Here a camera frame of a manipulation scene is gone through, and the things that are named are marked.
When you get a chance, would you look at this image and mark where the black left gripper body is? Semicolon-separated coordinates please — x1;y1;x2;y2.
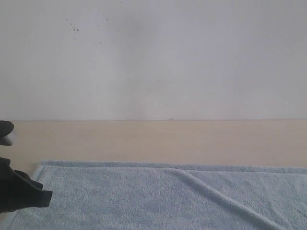
0;158;29;213

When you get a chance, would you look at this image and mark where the light blue terry towel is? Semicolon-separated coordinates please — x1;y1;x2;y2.
1;161;307;230

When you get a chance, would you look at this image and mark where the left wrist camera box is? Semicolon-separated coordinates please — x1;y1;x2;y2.
0;120;14;146

